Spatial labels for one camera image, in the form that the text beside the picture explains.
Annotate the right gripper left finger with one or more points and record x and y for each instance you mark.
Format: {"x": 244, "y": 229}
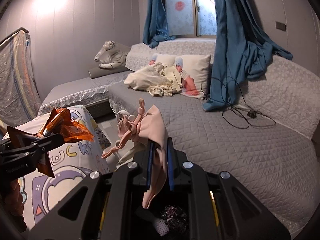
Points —
{"x": 149, "y": 163}

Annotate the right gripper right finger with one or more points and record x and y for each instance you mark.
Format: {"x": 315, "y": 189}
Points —
{"x": 170, "y": 161}

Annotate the pink cloth bundle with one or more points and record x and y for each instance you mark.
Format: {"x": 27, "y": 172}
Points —
{"x": 147, "y": 125}

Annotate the orange foil snack wrapper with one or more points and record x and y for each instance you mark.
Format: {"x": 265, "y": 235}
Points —
{"x": 59, "y": 122}

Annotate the black plastic bag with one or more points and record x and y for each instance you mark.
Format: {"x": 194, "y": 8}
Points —
{"x": 169, "y": 219}

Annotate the yellow round trash bin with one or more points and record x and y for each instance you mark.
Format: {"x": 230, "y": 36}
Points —
{"x": 217, "y": 222}

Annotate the person's left hand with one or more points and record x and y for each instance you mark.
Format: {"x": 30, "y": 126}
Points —
{"x": 14, "y": 200}

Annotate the striped sheet covered wardrobe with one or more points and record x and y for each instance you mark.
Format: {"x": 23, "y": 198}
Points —
{"x": 20, "y": 101}

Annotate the cream crumpled blanket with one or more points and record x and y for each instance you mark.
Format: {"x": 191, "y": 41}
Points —
{"x": 157, "y": 79}

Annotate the baby print pillow right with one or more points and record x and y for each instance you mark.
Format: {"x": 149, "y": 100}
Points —
{"x": 194, "y": 71}

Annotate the baby print pillow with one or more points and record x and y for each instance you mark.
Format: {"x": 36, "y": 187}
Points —
{"x": 165, "y": 59}
{"x": 194, "y": 71}

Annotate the baby print pillow left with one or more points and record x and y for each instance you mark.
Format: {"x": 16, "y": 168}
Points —
{"x": 165, "y": 59}

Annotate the grey bolster pillow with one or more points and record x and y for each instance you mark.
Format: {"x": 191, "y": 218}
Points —
{"x": 99, "y": 72}

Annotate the grey quilted sofa bed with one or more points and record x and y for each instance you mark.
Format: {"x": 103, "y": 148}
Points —
{"x": 274, "y": 157}

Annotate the white tiger plush toy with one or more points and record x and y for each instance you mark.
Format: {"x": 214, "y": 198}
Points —
{"x": 112, "y": 55}

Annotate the blue curtain left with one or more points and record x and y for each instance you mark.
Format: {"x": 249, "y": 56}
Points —
{"x": 156, "y": 26}

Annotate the blue curtain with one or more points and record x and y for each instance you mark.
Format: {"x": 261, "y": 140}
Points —
{"x": 243, "y": 52}
{"x": 156, "y": 26}

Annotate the blue curtain right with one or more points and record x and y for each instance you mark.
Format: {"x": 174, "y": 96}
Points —
{"x": 243, "y": 52}

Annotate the window with frosted glass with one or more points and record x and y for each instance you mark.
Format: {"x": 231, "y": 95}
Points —
{"x": 191, "y": 18}

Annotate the wall switch plate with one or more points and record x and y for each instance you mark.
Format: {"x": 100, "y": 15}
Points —
{"x": 280, "y": 26}

